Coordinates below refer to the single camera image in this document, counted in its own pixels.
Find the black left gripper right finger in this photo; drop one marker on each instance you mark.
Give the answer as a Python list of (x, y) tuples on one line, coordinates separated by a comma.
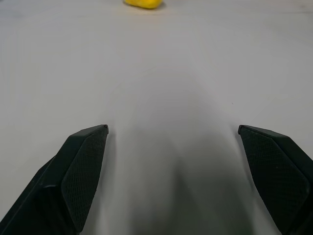
[(276, 171)]

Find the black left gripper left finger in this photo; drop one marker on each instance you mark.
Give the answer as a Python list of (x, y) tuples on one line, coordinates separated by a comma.
[(73, 176)]

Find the yellow object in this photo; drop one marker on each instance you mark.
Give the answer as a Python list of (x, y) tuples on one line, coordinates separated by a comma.
[(143, 3)]

